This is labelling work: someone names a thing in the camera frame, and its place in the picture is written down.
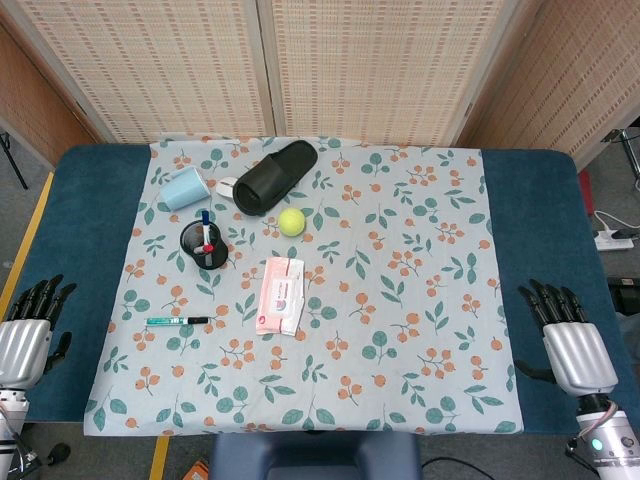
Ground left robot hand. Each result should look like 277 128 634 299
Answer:
0 273 78 391

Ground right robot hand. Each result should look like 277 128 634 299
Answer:
514 278 620 399

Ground green marker with black cap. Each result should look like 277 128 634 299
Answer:
145 315 211 327

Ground black mesh pen holder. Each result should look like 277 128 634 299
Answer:
179 219 229 271

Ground black box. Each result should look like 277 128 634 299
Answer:
606 277 640 314

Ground white power strip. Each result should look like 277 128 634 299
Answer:
593 228 635 252

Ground dark blue table cover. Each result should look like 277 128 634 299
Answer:
10 143 629 436

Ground floral patterned tablecloth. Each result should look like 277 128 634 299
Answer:
83 133 526 435

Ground black chair leg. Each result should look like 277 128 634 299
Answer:
0 128 30 191

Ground black tripod stand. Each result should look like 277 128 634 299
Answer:
601 115 640 194

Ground light blue plastic cup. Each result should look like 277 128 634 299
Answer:
158 164 211 213

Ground brown wooden screen panel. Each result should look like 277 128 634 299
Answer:
0 17 101 167

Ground pink wet wipes pack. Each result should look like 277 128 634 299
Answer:
255 257 306 336

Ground woven folding screen panel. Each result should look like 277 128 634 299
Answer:
257 0 546 147
457 0 640 169
0 0 276 146

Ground yellow tennis ball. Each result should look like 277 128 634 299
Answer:
277 207 307 237

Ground black slipper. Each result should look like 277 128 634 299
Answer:
232 139 319 217

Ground white power cable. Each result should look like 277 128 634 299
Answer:
591 208 624 236

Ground red floor cable strip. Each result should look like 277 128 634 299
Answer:
578 168 597 217

